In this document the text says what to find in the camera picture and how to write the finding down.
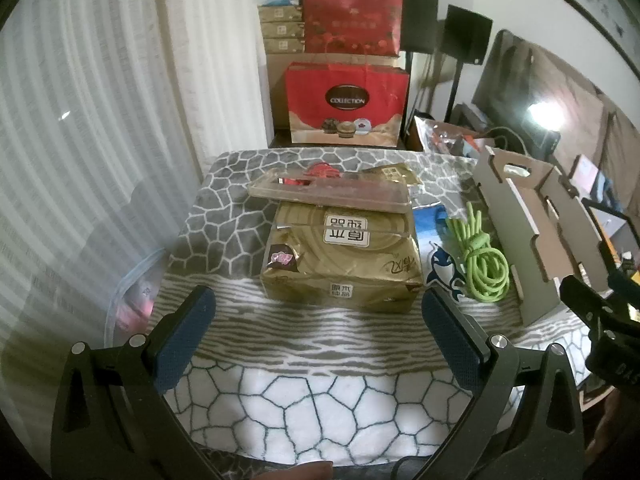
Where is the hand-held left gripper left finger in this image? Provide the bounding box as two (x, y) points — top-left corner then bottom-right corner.
(50, 285), (221, 480)

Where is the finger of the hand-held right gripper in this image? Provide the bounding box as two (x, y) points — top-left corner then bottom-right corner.
(559, 275), (622, 329)

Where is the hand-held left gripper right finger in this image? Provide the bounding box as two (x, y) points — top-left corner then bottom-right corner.
(415, 287), (586, 480)

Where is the green braided cable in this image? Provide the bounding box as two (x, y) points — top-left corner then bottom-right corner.
(442, 201), (511, 303)

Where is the blue white zip bag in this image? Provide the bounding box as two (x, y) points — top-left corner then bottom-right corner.
(414, 204), (468, 303)

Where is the cardboard box with handle cutouts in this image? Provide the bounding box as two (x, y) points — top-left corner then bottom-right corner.
(472, 146), (618, 326)

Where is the gold tissue pack bundle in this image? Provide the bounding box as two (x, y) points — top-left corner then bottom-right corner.
(260, 200), (426, 313)

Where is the clear phone case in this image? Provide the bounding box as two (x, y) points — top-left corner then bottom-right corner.
(247, 170), (413, 209)

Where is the clear bag with pink contents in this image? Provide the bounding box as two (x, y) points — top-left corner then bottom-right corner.
(107, 255), (166, 331)

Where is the pink box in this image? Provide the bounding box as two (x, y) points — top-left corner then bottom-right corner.
(572, 155), (601, 191)

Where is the grey white patterned blanket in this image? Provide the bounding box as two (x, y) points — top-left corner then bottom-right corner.
(107, 147), (601, 471)

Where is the gold foil packet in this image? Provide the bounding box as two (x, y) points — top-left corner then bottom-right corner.
(360, 162), (421, 188)

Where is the clear bag of small items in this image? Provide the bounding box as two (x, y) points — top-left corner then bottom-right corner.
(407, 112), (488, 156)

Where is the brown covered sofa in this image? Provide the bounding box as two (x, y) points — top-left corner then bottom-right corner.
(472, 29), (640, 241)

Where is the dark wooden cabinet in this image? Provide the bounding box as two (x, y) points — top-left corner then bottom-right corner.
(272, 130), (416, 151)

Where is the white curtain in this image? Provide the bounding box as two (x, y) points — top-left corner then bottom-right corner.
(0, 0), (266, 411)

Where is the red chocolate gift bag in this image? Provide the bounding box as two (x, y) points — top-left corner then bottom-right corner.
(285, 62), (411, 148)

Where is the black panel on stand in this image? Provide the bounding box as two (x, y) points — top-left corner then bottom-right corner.
(442, 5), (493, 121)
(402, 0), (440, 111)

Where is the gold tissue box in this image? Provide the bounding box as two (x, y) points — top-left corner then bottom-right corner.
(261, 22), (304, 39)
(263, 38), (304, 55)
(260, 6), (303, 23)

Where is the red gift box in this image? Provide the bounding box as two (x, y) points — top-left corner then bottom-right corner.
(300, 0), (405, 56)

